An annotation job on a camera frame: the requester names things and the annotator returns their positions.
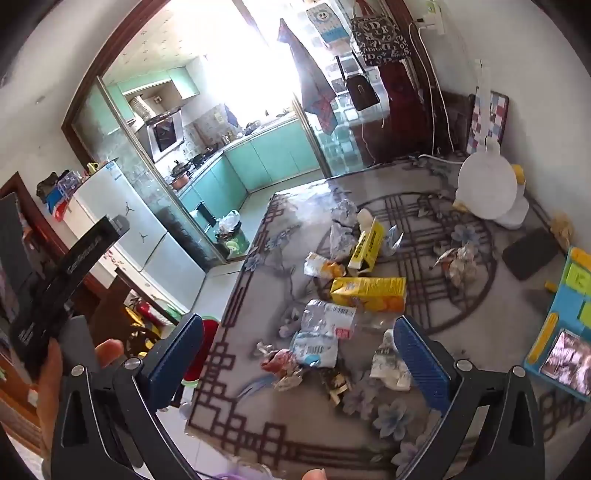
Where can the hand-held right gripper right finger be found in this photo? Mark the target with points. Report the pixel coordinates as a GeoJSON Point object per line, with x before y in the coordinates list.
{"type": "Point", "coordinates": [420, 364]}

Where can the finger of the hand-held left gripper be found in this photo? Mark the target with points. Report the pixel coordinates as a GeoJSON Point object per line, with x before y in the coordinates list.
{"type": "Point", "coordinates": [115, 227]}

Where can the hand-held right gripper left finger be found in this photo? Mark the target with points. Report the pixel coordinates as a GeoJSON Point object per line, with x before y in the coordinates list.
{"type": "Point", "coordinates": [178, 364]}

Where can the red bin with green rim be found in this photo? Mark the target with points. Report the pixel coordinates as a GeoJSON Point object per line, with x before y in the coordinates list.
{"type": "Point", "coordinates": [207, 341]}

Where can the yellow juice carton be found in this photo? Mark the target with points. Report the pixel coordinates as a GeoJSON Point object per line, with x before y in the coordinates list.
{"type": "Point", "coordinates": [364, 290]}

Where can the red white wrapper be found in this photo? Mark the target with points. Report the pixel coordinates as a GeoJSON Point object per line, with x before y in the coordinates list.
{"type": "Point", "coordinates": [277, 362]}

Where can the clear zip bag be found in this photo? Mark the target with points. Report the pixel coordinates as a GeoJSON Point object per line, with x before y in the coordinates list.
{"type": "Point", "coordinates": [328, 318]}

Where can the printed paper wrapper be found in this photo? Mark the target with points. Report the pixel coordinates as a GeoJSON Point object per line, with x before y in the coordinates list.
{"type": "Point", "coordinates": [459, 265]}

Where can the white label wrapper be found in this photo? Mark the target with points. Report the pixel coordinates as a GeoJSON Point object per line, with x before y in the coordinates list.
{"type": "Point", "coordinates": [314, 348]}

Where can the green trash can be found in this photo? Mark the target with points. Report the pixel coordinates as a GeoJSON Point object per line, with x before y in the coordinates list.
{"type": "Point", "coordinates": [235, 242]}

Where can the person's left hand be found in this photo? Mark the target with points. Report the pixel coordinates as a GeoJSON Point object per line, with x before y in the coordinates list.
{"type": "Point", "coordinates": [46, 397]}

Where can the person's right hand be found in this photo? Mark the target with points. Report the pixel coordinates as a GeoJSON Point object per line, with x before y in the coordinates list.
{"type": "Point", "coordinates": [314, 475]}

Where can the white refrigerator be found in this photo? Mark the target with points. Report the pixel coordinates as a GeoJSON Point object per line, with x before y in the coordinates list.
{"type": "Point", "coordinates": [134, 221]}

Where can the white crumpled paper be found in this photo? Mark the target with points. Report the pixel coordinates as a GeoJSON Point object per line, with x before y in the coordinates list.
{"type": "Point", "coordinates": [390, 369]}

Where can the blue red box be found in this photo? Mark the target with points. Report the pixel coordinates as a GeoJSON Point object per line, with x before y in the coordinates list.
{"type": "Point", "coordinates": [60, 201]}

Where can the green mug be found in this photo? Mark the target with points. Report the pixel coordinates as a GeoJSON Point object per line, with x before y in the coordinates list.
{"type": "Point", "coordinates": [93, 167]}

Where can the red fire extinguisher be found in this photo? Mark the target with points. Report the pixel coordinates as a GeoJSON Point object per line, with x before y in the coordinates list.
{"type": "Point", "coordinates": [145, 308]}

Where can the orange cooking pot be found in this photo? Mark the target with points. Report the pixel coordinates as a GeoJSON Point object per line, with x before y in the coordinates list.
{"type": "Point", "coordinates": [178, 181]}

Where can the small brown wrapper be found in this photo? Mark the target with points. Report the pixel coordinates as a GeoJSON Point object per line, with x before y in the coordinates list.
{"type": "Point", "coordinates": [334, 383]}

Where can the steel range hood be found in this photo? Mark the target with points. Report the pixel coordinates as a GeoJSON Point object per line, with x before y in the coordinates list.
{"type": "Point", "coordinates": [164, 134]}

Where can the black wok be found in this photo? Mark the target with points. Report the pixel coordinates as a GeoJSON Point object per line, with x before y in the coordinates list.
{"type": "Point", "coordinates": [199, 159]}

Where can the white plastic bag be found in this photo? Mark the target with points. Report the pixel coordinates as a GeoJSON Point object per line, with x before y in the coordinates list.
{"type": "Point", "coordinates": [228, 221]}

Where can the yellow box with white flap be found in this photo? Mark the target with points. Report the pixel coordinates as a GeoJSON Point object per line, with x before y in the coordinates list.
{"type": "Point", "coordinates": [367, 247]}

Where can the small clear plastic wrapper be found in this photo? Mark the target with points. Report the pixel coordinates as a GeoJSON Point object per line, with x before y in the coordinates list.
{"type": "Point", "coordinates": [393, 237]}

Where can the white orange crushed carton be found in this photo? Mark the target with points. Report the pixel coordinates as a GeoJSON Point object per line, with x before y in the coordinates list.
{"type": "Point", "coordinates": [318, 266]}

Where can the black phone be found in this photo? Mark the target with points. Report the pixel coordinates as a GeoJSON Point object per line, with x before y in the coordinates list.
{"type": "Point", "coordinates": [531, 254]}

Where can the blue hanging cloth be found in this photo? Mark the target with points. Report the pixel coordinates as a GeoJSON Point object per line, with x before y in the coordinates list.
{"type": "Point", "coordinates": [232, 115]}

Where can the crumpled silver wrapper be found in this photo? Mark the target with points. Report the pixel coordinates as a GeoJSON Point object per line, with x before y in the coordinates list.
{"type": "Point", "coordinates": [344, 210]}

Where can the teal kitchen base cabinets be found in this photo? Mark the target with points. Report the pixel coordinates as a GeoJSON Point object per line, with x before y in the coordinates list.
{"type": "Point", "coordinates": [277, 147]}

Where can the beige crumpled paper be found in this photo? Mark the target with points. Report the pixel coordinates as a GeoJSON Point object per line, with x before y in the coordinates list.
{"type": "Point", "coordinates": [561, 228]}

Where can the white round fan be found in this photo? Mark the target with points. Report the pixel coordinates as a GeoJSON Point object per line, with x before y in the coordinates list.
{"type": "Point", "coordinates": [487, 180]}

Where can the plaid shirt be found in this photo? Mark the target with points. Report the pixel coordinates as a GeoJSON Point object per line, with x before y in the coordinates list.
{"type": "Point", "coordinates": [314, 92]}

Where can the checkered board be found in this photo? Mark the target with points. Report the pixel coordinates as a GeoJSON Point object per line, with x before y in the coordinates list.
{"type": "Point", "coordinates": [496, 115]}

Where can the brown handbag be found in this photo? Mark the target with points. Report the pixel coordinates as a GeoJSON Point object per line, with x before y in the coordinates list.
{"type": "Point", "coordinates": [362, 92]}

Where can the black white lettered tote bag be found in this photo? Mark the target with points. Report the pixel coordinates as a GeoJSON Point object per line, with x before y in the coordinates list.
{"type": "Point", "coordinates": [378, 39]}

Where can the blue white wall calendar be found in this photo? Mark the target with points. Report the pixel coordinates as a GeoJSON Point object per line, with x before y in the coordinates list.
{"type": "Point", "coordinates": [328, 23]}

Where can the white wall outlet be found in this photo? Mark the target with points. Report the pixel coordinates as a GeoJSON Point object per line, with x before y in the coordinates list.
{"type": "Point", "coordinates": [434, 23]}

